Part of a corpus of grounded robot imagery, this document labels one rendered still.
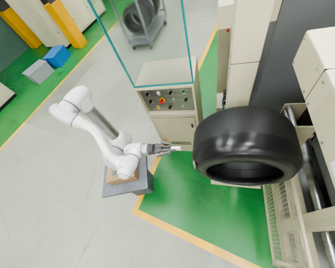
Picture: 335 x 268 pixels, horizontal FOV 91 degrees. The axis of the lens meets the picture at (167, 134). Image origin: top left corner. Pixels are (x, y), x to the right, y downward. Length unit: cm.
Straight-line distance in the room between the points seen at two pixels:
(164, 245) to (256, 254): 97
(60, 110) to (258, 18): 120
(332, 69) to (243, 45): 34
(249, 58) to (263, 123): 32
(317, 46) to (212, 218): 187
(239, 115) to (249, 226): 156
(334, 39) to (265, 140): 42
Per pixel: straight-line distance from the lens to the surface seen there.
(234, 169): 140
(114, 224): 255
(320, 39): 87
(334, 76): 72
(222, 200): 225
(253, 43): 90
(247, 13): 83
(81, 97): 136
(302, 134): 141
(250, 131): 87
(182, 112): 172
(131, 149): 121
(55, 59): 604
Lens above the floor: 222
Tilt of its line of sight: 55 degrees down
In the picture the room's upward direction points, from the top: 24 degrees counter-clockwise
